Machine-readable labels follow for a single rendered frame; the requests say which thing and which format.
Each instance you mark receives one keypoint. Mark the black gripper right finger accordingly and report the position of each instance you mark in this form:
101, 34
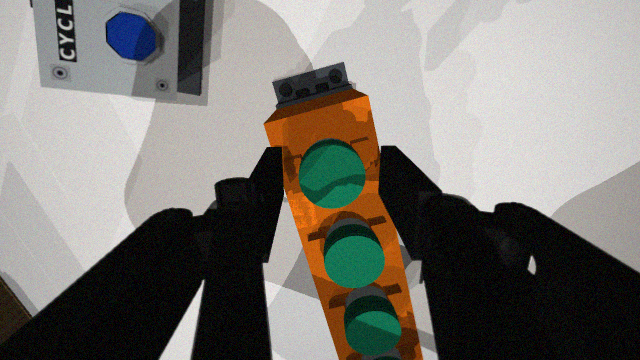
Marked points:
581, 301

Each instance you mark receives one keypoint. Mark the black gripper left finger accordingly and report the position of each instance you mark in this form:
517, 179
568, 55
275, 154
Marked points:
119, 309

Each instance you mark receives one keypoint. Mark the brown cardboard box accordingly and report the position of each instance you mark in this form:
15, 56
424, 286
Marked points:
13, 315

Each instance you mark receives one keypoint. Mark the grey push-button control box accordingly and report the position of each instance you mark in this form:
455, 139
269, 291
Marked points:
120, 47

